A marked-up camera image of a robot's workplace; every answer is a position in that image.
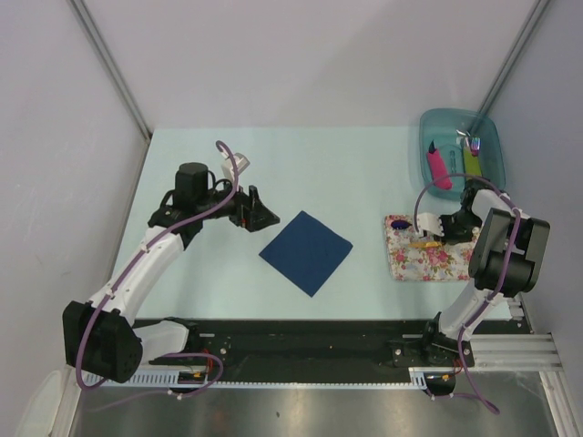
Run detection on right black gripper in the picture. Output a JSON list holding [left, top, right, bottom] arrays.
[[432, 209, 483, 244]]

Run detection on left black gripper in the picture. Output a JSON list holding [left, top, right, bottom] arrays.
[[196, 174, 278, 232]]

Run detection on gold knife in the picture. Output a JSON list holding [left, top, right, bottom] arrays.
[[408, 240, 444, 249]]

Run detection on purple spoon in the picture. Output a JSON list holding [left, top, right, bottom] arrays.
[[391, 219, 412, 230]]

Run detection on dark blue paper napkin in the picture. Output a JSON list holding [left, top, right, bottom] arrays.
[[259, 211, 353, 297]]

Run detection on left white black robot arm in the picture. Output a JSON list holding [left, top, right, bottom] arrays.
[[62, 154, 280, 389]]

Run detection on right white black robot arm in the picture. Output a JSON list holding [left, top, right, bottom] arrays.
[[414, 177, 551, 365]]

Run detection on green rolled napkin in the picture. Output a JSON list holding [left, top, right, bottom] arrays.
[[462, 147, 482, 177]]

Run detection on floral cloth mat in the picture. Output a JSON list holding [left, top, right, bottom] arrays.
[[384, 215, 479, 282]]

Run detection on iridescent fork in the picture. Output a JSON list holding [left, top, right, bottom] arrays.
[[467, 137, 482, 158]]

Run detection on teal plastic bin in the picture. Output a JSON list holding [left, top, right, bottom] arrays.
[[419, 108, 506, 201]]

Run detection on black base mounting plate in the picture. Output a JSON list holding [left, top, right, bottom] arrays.
[[151, 319, 456, 386]]

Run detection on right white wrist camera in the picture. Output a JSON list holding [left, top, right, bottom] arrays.
[[414, 213, 444, 237]]

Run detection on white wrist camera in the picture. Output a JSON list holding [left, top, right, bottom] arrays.
[[414, 213, 444, 237], [221, 152, 251, 181]]

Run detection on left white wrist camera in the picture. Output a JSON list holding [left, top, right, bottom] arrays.
[[221, 152, 251, 181]]

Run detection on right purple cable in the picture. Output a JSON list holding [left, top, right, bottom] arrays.
[[413, 175, 523, 416]]

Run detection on purple cable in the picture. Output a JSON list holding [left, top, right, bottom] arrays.
[[75, 139, 240, 413], [413, 175, 523, 416]]

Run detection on white slotted cable duct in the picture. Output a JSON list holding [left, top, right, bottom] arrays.
[[84, 369, 429, 391]]

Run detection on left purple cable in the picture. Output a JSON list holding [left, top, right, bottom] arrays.
[[75, 139, 240, 413]]

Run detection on aluminium rail frame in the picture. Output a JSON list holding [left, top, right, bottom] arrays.
[[71, 320, 561, 436]]

